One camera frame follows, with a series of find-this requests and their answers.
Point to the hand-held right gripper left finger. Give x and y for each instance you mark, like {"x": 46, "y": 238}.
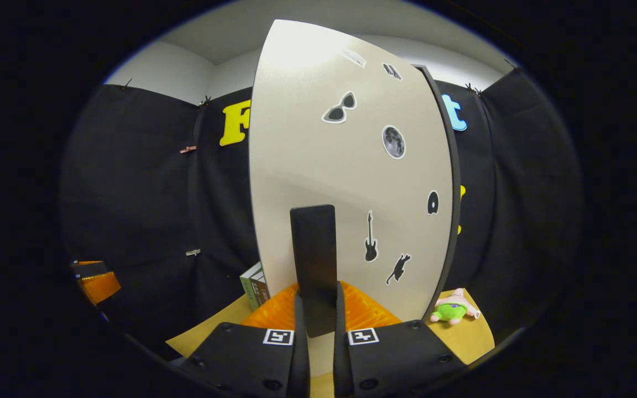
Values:
{"x": 301, "y": 359}

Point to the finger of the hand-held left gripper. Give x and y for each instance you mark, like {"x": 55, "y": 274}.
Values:
{"x": 92, "y": 270}
{"x": 100, "y": 287}

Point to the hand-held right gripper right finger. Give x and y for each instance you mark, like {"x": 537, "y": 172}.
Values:
{"x": 342, "y": 365}

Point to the beige cabinet door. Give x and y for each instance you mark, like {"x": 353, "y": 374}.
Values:
{"x": 307, "y": 166}

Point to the grey cabinet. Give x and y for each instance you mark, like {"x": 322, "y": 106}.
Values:
{"x": 454, "y": 182}

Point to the brown book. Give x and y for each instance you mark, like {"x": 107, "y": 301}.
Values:
{"x": 263, "y": 293}

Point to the black backdrop cloth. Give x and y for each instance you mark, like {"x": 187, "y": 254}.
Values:
{"x": 130, "y": 193}

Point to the green pink plush toy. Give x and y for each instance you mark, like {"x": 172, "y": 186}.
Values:
{"x": 451, "y": 310}

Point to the pink clothespin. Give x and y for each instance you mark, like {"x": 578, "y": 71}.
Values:
{"x": 188, "y": 150}

